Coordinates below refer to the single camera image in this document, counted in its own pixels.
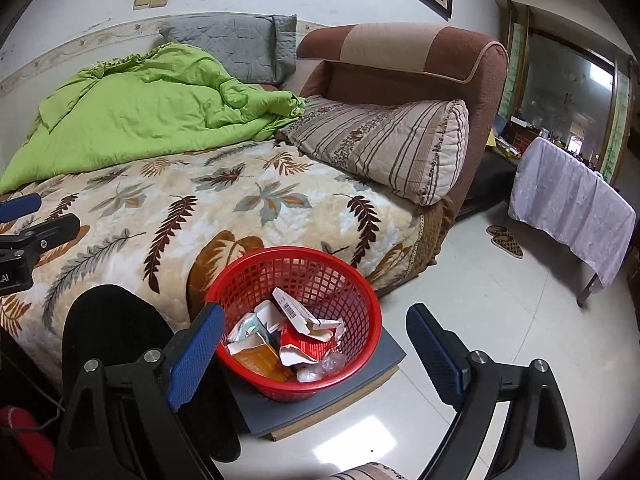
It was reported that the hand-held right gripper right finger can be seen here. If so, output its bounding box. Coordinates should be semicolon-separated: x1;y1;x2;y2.
406;303;581;480

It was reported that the wooden mirror cabinet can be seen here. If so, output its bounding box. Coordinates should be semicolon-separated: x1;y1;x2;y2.
492;0;640;186

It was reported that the green quilt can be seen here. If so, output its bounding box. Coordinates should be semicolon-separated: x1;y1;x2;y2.
0;42;307;196

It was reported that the striped pillow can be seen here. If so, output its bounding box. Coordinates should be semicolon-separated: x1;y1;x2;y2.
276;94;471;207

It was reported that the striped cushion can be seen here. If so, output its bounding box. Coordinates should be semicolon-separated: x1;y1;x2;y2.
329;462;407;480

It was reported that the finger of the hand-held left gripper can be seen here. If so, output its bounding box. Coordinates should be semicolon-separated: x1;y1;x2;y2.
20;213;81;261
0;193;42;223

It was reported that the table with lilac cloth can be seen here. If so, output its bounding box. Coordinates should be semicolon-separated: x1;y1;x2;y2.
508;136;637;308

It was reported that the teal tissue pack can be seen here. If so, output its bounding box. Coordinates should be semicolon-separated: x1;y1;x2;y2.
229;312;271;345

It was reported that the clear plastic bag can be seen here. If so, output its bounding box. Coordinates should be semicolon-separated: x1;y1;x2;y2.
297;352;349;384

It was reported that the grey quilted pillow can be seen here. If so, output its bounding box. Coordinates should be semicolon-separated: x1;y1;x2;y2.
159;14;299;86

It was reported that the low dark side table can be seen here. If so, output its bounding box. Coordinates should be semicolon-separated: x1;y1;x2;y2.
462;130;523;213

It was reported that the grey board stool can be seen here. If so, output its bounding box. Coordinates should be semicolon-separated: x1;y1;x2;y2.
220;327;407;443

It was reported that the brown sofa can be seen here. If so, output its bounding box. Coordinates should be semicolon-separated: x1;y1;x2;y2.
294;22;509;211

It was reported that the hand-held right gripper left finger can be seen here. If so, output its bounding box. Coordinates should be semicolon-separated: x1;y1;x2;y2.
52;302;226;480

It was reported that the person's black trouser leg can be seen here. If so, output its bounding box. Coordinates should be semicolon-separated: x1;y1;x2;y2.
62;284;242;465

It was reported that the brown lace-trimmed sofa cover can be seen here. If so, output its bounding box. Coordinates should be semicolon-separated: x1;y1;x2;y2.
369;194;457;297

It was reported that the red plastic mesh basket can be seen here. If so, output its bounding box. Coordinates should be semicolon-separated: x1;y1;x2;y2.
205;246;383;403

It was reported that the thin dark cable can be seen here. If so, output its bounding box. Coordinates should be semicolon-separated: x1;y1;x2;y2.
0;355;67;433

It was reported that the white barcode box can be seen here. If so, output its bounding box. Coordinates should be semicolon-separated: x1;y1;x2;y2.
272;287;346;336

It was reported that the orange box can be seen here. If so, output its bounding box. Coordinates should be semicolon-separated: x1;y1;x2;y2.
232;335;296;382

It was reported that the torn red carton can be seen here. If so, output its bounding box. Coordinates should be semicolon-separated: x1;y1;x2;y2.
279;320;347;367

